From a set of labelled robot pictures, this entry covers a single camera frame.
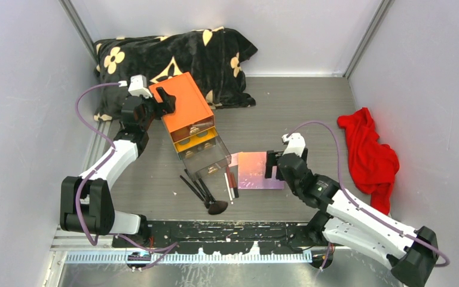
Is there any pink holographic eyeshadow palette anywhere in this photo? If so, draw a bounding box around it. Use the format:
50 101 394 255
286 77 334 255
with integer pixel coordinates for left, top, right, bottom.
237 151 284 190

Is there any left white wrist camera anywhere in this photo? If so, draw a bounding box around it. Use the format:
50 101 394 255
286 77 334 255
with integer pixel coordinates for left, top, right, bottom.
128 75 153 99

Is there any red cloth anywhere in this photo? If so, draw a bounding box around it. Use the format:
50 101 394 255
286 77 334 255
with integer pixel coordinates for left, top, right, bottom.
336 107 400 215

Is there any purple cable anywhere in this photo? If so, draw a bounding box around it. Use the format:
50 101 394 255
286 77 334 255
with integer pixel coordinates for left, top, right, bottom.
74 82 129 247
284 120 451 268

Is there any small pink card box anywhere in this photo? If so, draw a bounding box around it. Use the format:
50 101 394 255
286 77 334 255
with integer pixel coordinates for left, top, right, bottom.
229 152 239 167

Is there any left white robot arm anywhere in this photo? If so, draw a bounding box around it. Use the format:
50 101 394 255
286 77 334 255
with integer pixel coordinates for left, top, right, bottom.
60 87 176 247

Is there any white silver pencil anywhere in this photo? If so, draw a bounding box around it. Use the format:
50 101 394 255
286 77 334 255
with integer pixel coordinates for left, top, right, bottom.
224 172 234 205

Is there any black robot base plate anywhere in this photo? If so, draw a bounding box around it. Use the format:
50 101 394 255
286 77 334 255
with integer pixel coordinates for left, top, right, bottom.
129 221 328 255

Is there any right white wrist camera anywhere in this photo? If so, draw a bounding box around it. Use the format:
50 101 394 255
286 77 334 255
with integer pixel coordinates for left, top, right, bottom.
281 133 305 157

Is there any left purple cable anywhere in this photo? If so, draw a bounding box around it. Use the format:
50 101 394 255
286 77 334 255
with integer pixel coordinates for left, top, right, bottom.
74 82 129 247

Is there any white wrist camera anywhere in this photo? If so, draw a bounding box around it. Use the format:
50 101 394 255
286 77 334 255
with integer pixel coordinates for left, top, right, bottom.
281 133 305 157
128 75 153 99

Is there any orange drawer organizer box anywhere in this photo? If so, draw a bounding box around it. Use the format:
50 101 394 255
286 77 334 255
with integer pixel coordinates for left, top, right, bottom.
149 72 218 160

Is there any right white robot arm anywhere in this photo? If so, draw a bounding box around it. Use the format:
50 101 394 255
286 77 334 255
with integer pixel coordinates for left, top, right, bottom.
265 151 439 286

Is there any clear drawer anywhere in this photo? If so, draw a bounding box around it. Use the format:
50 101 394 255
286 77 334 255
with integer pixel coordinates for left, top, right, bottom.
179 136 232 181

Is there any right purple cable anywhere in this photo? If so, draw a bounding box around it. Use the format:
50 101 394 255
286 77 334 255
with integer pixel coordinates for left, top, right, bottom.
284 120 451 268

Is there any black fan makeup brush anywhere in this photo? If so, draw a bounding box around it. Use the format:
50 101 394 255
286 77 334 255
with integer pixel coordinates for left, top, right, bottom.
196 179 228 215

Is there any black floral plush blanket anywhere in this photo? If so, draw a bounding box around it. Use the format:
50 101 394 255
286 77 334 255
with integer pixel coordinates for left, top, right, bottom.
93 26 258 109

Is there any black round makeup brush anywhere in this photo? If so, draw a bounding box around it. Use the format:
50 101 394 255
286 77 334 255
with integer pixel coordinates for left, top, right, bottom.
188 181 210 204

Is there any orange brown lip pen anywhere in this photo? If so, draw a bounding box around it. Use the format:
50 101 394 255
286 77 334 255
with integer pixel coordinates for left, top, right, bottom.
230 172 239 198

